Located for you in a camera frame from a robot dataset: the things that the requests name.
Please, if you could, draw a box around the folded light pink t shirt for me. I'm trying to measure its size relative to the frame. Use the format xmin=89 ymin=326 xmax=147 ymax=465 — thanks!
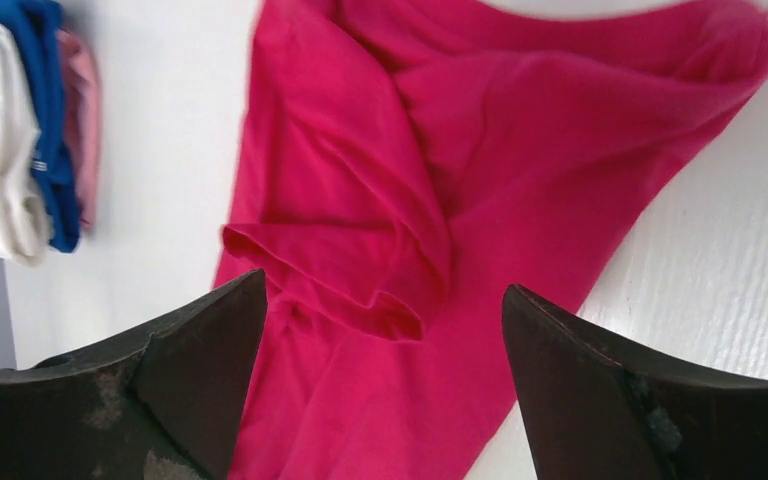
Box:
xmin=57 ymin=29 xmax=102 ymax=230

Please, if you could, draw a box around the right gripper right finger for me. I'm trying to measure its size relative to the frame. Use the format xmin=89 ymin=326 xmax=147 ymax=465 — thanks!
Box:
xmin=502 ymin=285 xmax=768 ymax=479

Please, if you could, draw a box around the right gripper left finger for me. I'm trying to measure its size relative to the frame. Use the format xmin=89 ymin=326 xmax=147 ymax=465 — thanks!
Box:
xmin=0 ymin=270 xmax=267 ymax=479

